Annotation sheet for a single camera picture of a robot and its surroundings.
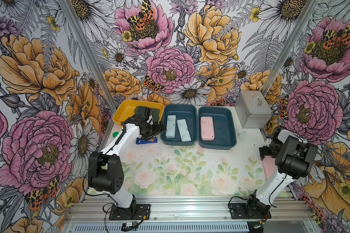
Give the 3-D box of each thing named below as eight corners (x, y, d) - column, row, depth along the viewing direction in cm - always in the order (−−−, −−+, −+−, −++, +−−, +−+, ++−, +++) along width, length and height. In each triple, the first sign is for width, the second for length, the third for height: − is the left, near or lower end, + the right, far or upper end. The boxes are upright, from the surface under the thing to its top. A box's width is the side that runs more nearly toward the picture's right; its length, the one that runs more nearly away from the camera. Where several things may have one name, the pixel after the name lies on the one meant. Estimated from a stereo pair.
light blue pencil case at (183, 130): (181, 142, 102) (181, 140, 100) (176, 121, 114) (176, 119, 112) (191, 140, 103) (191, 138, 101) (185, 120, 115) (185, 118, 113)
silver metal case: (241, 129, 111) (249, 114, 99) (232, 105, 128) (238, 89, 116) (263, 129, 111) (274, 114, 99) (252, 105, 128) (260, 90, 116)
